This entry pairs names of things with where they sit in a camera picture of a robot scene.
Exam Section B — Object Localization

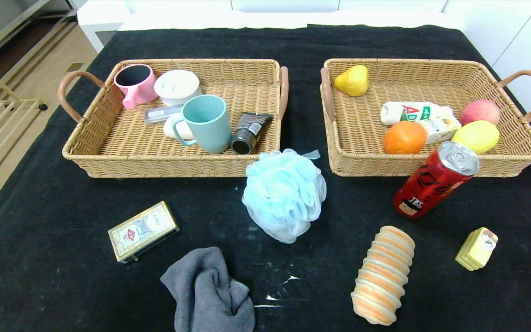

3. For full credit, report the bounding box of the woven wicker basket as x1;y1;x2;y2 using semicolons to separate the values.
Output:
320;58;531;178
58;59;289;178

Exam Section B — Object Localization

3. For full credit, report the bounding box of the white yellow snack carton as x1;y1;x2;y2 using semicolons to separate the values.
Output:
418;115;462;145

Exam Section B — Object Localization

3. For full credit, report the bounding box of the orange fruit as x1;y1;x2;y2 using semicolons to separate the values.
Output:
383;121;428;154

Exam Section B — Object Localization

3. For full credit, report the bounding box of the white round ceramic jar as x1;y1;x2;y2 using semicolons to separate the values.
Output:
153;70;203;107

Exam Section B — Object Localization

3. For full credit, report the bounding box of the teal mug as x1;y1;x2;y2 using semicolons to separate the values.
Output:
171;95;232;154

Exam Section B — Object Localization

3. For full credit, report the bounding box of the black cosmetic tube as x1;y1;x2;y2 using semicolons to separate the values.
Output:
231;112;274;155

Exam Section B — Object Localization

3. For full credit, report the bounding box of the small yellow drink carton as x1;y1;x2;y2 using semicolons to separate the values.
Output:
455;227;499;272

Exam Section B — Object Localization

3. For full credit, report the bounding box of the black tablecloth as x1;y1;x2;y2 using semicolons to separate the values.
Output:
0;23;531;332

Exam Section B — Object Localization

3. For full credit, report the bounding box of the clear small labelled case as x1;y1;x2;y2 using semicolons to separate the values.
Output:
144;106;184;124

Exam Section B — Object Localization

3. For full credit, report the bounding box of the red soda can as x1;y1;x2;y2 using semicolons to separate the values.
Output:
393;141;480;219

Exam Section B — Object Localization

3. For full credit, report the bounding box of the gold printed card box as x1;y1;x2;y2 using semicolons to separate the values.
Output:
108;201;180;264

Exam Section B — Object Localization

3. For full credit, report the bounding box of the red peach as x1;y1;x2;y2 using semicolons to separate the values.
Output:
460;99;502;126

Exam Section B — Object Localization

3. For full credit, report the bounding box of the grey cloth towel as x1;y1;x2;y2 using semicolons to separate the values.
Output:
160;247;256;332

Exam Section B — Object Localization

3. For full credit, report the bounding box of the light blue bath loofah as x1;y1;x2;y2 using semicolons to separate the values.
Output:
242;148;327;244

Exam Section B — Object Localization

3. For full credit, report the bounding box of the yellow pear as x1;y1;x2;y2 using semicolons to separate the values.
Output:
334;65;370;97

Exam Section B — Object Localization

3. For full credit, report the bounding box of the yellow lemon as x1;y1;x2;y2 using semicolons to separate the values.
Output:
451;120;500;154

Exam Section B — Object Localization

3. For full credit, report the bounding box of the pink plastic cup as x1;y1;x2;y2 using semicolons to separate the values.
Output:
113;64;159;109

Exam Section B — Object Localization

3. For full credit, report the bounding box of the white AD drink bottle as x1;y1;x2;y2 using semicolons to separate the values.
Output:
380;101;454;126

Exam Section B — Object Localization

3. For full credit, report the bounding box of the striped bread loaf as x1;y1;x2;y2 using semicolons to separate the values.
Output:
351;225;416;326

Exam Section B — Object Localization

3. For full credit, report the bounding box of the white side bench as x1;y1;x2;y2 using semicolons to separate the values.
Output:
77;0;130;53

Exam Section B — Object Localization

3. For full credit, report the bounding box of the white soap bar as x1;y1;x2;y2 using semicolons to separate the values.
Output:
163;114;195;140

